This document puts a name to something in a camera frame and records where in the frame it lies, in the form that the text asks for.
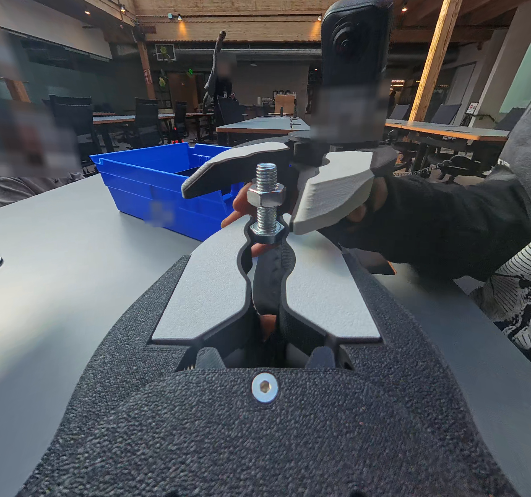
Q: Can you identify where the person's right forearm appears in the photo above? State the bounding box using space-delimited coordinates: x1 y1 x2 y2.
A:
415 107 531 282

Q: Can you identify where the silver bolt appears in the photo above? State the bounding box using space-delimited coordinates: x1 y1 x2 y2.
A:
248 163 286 245

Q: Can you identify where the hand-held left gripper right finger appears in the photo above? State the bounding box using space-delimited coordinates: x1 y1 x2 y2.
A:
279 213 382 346

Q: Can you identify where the silver hex nut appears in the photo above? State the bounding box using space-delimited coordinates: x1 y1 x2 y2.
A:
247 185 287 208

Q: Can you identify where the blue plastic bin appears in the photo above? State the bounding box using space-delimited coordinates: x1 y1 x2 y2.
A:
89 143 249 242

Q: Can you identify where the wooden support post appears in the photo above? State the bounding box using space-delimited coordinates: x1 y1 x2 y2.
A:
408 0 473 122

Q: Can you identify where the person's patterned clothing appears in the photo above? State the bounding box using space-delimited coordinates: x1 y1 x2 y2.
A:
473 244 531 361

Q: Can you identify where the person's right hand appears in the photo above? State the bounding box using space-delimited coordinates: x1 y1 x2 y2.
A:
324 173 420 275

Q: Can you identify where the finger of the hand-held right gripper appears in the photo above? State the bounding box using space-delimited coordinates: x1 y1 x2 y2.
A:
290 150 376 235
181 140 292 200

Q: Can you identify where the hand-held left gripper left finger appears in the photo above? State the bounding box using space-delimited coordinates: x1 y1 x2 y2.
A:
150 217 260 346

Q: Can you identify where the grey wood-edged table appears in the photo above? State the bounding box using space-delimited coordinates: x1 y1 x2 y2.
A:
92 113 175 126
216 116 311 137
385 119 510 143

